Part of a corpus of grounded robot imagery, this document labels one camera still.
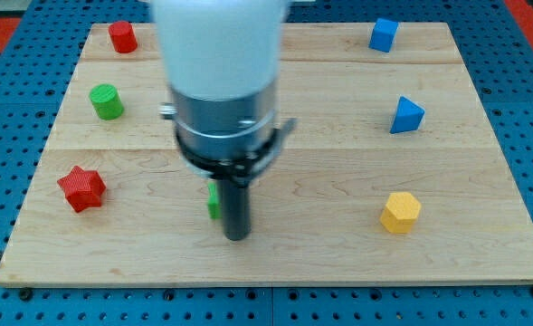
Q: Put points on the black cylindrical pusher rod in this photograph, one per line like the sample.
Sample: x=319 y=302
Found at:
x=234 y=204

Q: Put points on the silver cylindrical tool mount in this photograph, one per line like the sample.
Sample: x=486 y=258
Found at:
x=233 y=139

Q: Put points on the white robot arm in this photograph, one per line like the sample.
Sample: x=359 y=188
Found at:
x=221 y=59

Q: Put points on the green star block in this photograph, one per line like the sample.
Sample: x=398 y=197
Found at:
x=213 y=202

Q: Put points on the red star block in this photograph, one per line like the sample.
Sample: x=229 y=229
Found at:
x=82 y=188

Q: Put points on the green cylinder block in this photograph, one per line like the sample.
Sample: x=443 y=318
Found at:
x=106 y=101

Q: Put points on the red cylinder block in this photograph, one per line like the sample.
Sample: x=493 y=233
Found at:
x=122 y=37

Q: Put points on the wooden board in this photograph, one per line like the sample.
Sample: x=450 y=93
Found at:
x=315 y=211

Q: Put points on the yellow hexagon block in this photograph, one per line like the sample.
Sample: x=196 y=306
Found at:
x=400 y=212

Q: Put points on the blue triangular block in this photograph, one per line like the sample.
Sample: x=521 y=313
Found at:
x=408 y=116

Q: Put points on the blue cube block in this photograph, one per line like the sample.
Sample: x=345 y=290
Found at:
x=383 y=35

